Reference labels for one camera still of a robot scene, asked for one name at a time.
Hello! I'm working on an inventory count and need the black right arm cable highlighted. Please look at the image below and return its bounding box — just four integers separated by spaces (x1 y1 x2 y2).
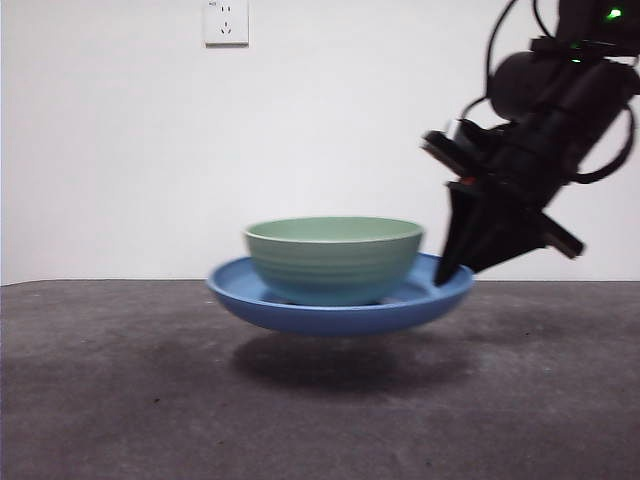
457 0 519 124
572 102 635 184

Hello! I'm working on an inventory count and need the green ribbed bowl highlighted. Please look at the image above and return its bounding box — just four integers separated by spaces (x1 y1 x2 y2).
243 216 425 306

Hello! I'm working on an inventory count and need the blue round plate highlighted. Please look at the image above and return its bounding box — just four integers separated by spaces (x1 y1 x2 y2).
206 251 476 337

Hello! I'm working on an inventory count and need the white wall socket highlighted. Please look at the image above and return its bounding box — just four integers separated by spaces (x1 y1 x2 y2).
202 0 250 50

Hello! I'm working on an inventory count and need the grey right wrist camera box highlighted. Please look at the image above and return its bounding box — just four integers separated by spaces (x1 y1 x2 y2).
421 128 471 174

